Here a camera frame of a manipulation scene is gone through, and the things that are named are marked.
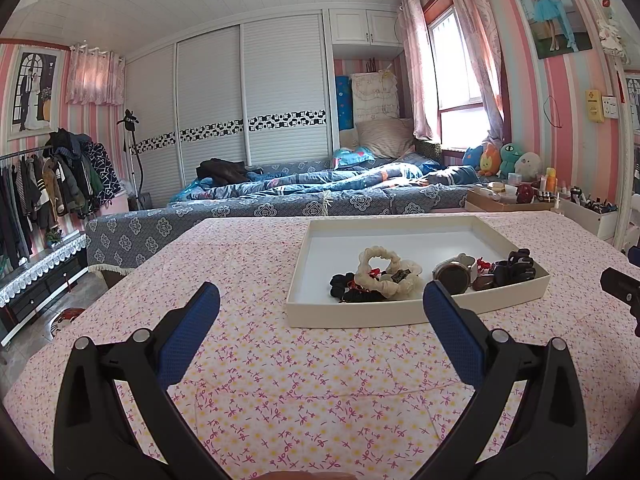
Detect framed wedding picture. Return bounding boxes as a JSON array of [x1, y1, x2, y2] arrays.
[[7, 45, 67, 142]]

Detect pink valance curtain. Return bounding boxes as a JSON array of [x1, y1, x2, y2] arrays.
[[66, 42, 127, 107]]

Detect dark cabinet with lace cover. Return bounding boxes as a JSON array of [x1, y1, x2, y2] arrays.
[[0, 232, 92, 347]]

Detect white rectangular tray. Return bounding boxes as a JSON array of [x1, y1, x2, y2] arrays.
[[284, 215, 551, 329]]

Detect clothes rack with hanging clothes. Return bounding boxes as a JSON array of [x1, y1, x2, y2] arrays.
[[0, 127, 124, 277]]

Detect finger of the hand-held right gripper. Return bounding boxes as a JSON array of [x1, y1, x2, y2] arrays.
[[600, 267, 640, 338]]

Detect white hanging ornament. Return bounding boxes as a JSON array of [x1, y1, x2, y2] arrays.
[[597, 0, 629, 59]]

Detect black hair tie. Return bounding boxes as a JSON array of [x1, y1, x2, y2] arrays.
[[328, 272, 388, 305]]

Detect white organizer box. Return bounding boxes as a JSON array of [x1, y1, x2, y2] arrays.
[[557, 187, 621, 241]]

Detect white lace covered storage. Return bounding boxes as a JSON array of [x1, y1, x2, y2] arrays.
[[350, 71, 401, 122]]

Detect blue patterned quilt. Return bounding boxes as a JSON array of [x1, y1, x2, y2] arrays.
[[170, 147, 481, 207]]

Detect dark clothes pile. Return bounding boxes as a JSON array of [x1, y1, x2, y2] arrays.
[[198, 158, 264, 187]]

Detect pink window curtain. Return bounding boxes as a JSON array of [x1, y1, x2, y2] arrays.
[[400, 0, 512, 144]]

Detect brown round compact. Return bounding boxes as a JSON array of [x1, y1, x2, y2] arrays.
[[432, 253, 478, 296]]

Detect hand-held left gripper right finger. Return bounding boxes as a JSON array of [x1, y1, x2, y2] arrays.
[[416, 280, 599, 480]]

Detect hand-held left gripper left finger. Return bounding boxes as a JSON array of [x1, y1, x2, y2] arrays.
[[52, 281, 236, 480]]

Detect bed with grey patterned cover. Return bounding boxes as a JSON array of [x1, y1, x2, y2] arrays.
[[85, 157, 501, 281]]

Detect window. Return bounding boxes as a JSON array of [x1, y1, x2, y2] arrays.
[[427, 5, 489, 112]]

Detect cream scrunchie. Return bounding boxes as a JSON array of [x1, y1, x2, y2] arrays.
[[356, 246, 423, 297]]

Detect pink floral tablecloth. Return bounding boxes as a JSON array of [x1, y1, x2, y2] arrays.
[[0, 210, 640, 480]]

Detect yellow wall box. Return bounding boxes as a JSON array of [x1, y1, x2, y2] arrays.
[[586, 89, 604, 124]]

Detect white framed mirror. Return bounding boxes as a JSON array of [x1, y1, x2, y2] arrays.
[[614, 60, 640, 257]]

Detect white sliding door wardrobe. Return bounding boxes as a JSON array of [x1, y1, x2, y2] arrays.
[[125, 7, 407, 207]]

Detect blue rolled mat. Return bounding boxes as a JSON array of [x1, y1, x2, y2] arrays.
[[336, 75, 354, 132]]

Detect wall poster of couple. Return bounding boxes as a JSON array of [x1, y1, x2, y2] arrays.
[[505, 0, 594, 61]]

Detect beige pillow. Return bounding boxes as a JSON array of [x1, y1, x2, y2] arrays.
[[355, 117, 417, 161]]

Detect black garment steamer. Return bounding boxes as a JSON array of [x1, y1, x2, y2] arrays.
[[117, 108, 152, 211]]

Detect black hair claw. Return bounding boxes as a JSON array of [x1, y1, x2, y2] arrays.
[[492, 248, 538, 287]]

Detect wooden tray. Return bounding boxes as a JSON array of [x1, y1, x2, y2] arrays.
[[465, 185, 557, 212]]

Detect orange plush toy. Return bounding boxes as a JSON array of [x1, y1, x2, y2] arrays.
[[479, 142, 503, 177]]

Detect white plush toy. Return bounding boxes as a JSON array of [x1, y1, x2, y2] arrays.
[[515, 152, 544, 179]]

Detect green plush toy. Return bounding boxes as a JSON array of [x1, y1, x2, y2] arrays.
[[497, 142, 527, 179]]

